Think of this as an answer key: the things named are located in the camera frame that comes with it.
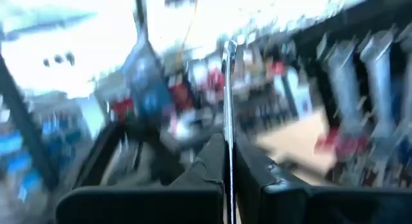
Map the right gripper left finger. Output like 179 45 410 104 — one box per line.
170 133 226 191

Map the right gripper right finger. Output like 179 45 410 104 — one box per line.
234 136 310 224

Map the red handled screwdriver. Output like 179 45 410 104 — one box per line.
315 129 370 157

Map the tan desk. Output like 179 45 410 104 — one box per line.
256 109 337 185

